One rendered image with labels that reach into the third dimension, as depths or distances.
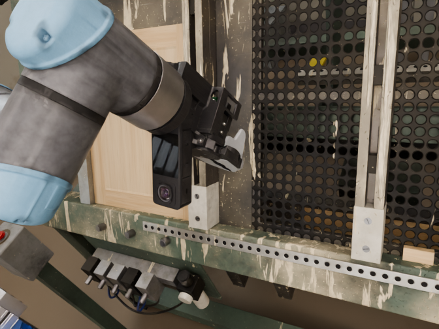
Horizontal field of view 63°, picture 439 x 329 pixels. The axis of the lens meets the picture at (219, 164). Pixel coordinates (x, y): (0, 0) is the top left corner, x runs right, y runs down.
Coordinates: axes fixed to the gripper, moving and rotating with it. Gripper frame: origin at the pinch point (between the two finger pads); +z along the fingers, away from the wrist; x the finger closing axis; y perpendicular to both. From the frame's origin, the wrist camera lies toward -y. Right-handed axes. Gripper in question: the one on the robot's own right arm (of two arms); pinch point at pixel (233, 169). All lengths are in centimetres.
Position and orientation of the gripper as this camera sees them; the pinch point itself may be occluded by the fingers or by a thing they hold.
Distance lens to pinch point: 55.5
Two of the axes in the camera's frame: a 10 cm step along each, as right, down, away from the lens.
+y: 2.8, -9.4, 1.7
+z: 4.7, 2.9, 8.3
